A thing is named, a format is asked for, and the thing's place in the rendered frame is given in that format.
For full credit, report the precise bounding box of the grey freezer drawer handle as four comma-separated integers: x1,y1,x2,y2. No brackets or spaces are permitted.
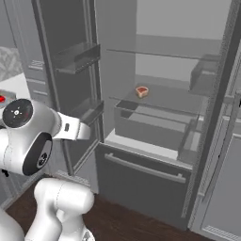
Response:
104,153,187,185

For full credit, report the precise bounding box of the grey left fridge door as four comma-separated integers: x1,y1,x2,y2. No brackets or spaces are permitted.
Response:
31,0,105,177

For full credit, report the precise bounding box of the grey fridge body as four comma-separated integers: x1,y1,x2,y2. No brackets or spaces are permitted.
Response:
93,0,233,232

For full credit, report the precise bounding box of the grey fridge door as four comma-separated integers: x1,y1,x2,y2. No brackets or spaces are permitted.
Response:
181,0,241,231
31,0,105,177

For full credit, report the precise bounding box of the grey cupboard run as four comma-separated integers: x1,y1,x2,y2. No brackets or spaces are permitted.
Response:
4,0,54,105

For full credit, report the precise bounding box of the grey fridge door bin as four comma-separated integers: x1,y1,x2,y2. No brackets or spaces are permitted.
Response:
178,119,202,166
188,54,221,97
52,41,102,75
67,97,105,126

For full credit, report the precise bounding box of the grey right fridge door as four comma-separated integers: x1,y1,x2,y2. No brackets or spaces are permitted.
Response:
181,0,241,231

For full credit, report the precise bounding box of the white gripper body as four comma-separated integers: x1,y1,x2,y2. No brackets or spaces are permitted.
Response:
75,120,92,141

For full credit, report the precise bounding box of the grey tall cupboard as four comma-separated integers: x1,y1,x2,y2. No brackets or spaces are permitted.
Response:
191,115,241,241

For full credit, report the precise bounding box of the dark grey freezer drawer front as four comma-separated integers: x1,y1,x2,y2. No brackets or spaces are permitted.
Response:
95,142,193,231

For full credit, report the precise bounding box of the red raw steak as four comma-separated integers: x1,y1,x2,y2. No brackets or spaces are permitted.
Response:
135,86,150,99

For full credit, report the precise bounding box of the grey appliance with red knob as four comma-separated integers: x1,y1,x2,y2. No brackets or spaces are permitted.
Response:
0,88,19,111

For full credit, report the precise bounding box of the grey crisper drawer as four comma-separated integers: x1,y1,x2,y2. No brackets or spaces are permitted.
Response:
113,100,201,153

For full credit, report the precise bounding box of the glass fridge shelf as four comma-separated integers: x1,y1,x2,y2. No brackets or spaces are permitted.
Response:
108,82,210,117
105,33,224,61

